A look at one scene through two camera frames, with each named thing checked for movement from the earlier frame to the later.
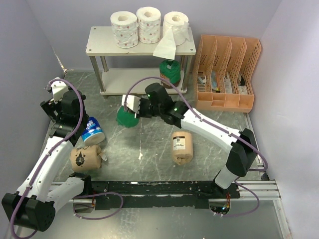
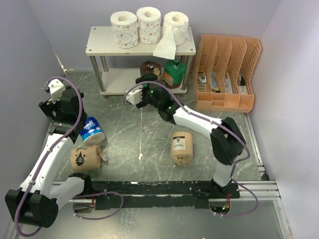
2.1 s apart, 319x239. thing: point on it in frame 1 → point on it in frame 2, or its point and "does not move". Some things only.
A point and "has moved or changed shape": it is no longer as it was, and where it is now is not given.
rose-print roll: x=149 y=24 does not move
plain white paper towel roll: x=176 y=25 does not move
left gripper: x=49 y=107 does not move
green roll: x=170 y=70 has moved or changed shape
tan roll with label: x=182 y=147 does not move
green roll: x=126 y=119 → x=149 y=67
